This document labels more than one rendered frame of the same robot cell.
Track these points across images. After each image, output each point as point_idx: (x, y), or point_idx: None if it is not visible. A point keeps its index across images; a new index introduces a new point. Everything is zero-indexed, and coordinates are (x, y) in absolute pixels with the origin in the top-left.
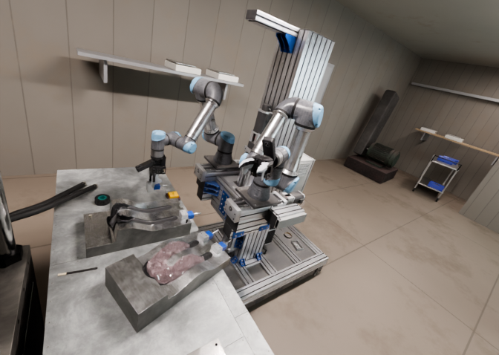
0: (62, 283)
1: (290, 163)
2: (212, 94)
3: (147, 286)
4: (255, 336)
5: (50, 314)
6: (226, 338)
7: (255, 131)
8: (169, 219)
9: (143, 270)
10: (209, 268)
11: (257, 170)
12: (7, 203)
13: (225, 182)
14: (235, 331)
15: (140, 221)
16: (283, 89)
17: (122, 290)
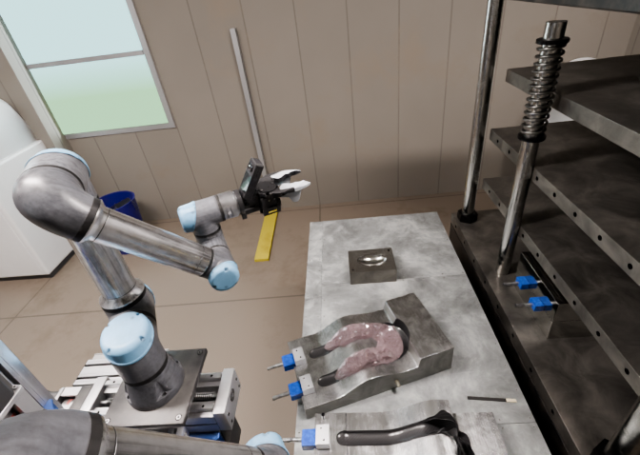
0: (505, 386)
1: (129, 268)
2: (76, 423)
3: (404, 313)
4: (311, 281)
5: (498, 351)
6: (337, 287)
7: (4, 402)
8: (352, 440)
9: (407, 347)
10: (327, 328)
11: (298, 170)
12: (639, 408)
13: None
14: (327, 288)
15: (410, 434)
16: None
17: (430, 315)
